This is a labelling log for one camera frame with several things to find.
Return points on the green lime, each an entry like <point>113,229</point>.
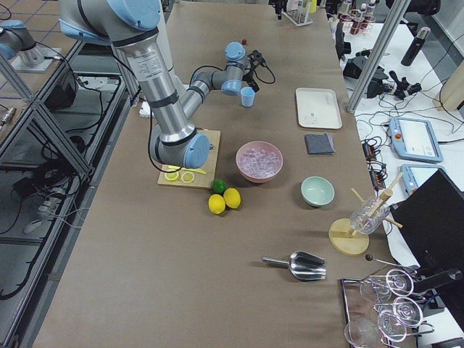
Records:
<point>218,186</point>

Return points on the black tray edge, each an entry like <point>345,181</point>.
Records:
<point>356,307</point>

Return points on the clear ice cubes pile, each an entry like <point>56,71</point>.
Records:
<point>259,163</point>

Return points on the yellow lemon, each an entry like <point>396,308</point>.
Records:
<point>216,204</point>
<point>232,198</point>

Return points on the wooden cutting board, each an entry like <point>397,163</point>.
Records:
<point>201,181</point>

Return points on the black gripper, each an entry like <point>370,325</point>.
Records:
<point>251,76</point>

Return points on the cream rabbit tray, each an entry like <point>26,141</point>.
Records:
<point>318,108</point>

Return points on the aluminium frame post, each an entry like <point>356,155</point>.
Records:
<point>389,27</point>

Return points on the lemon slice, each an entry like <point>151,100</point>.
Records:
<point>172,176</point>
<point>188,177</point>

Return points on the grey folded cloth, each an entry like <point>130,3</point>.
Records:
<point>319,144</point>

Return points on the clear glass on stand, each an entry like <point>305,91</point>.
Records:
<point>369,216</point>

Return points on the white wire cup rack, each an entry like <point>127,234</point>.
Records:
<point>298,12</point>

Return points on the black thermos bottle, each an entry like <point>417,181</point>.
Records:
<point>415,46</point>

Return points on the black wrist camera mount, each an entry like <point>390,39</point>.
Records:
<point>256,59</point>

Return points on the yellow plastic knife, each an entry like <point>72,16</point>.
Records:
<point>194,170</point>

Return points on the pink bowl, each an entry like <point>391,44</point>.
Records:
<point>258,145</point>

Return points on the blue teach pendant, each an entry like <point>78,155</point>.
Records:
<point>414,176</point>
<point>414,139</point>

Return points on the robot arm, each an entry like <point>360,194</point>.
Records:
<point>14,40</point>
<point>175,139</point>

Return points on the steel ice scoop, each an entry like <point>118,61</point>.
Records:
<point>302,265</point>

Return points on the light blue plastic cup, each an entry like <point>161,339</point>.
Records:
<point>247,95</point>

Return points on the wine glass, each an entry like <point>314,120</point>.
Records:
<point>406,310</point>
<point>362,331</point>
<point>380,288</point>

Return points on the mint green bowl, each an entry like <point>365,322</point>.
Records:
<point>317,191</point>

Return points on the wooden cup tree stand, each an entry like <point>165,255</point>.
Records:
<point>345,239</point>

